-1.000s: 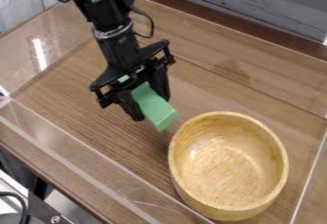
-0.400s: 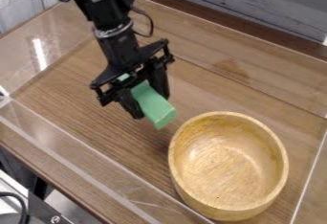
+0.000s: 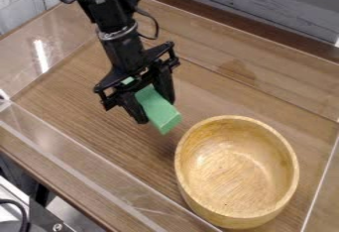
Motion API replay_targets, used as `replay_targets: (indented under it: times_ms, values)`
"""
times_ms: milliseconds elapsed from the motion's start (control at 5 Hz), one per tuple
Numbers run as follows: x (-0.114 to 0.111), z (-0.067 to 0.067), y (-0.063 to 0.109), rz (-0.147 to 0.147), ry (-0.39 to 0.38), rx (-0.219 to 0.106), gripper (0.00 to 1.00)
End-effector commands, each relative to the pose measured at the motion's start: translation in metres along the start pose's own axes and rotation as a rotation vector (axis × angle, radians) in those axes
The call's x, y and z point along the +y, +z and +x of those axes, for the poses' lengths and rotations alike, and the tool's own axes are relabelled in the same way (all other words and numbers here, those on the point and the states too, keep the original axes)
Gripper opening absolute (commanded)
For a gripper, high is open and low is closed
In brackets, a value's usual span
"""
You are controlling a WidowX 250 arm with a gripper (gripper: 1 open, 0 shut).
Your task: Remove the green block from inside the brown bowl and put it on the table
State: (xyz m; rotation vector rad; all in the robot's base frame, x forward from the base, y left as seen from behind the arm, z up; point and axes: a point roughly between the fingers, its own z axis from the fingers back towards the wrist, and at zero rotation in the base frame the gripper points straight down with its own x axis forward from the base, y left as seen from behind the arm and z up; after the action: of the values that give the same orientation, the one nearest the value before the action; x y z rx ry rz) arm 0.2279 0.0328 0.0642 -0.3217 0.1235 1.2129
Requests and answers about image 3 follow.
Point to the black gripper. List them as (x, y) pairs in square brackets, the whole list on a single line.
[(136, 67)]

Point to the green rectangular block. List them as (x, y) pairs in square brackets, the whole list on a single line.
[(163, 115)]

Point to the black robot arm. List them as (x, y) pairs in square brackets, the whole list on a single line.
[(112, 15)]

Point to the brown wooden bowl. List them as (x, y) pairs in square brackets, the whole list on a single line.
[(236, 170)]

